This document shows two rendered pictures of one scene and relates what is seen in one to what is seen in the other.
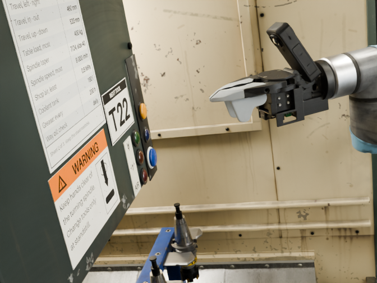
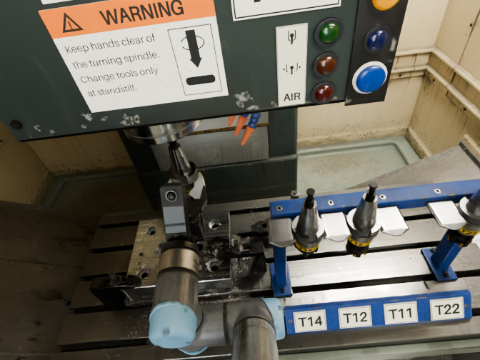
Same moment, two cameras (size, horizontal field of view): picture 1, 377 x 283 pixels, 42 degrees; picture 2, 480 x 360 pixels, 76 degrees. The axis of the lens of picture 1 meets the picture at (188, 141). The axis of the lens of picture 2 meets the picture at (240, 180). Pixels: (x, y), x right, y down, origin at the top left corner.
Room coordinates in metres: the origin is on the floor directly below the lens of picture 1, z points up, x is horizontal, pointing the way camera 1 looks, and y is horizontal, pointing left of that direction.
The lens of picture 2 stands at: (0.54, -0.20, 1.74)
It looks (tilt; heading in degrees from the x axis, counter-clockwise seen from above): 45 degrees down; 80
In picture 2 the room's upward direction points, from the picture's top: 9 degrees counter-clockwise
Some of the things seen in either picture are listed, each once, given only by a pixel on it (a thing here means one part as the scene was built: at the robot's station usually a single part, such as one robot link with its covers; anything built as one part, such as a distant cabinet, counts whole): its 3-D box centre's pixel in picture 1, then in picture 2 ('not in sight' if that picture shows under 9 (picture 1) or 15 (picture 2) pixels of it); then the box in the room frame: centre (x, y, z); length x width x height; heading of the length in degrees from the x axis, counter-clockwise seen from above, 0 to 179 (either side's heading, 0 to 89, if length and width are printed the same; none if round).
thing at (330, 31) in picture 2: (136, 137); (328, 33); (0.70, 0.08, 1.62); 0.02 x 0.01 x 0.02; 166
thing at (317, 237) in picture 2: not in sight; (308, 229); (0.72, 0.13, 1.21); 0.06 x 0.06 x 0.03
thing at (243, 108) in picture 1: (240, 105); not in sight; (0.77, -0.10, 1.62); 0.09 x 0.03 x 0.06; 106
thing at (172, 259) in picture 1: (179, 259); (447, 215); (0.99, 0.07, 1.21); 0.07 x 0.05 x 0.01; 76
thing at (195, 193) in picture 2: not in sight; (201, 192); (0.54, 0.31, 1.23); 0.09 x 0.03 x 0.06; 62
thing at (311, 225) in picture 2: not in sight; (308, 215); (0.72, 0.13, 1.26); 0.04 x 0.04 x 0.07
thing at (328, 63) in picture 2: (140, 157); (326, 65); (0.70, 0.08, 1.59); 0.02 x 0.01 x 0.02; 166
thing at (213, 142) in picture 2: not in sight; (201, 110); (0.63, 0.77, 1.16); 0.48 x 0.05 x 0.51; 166
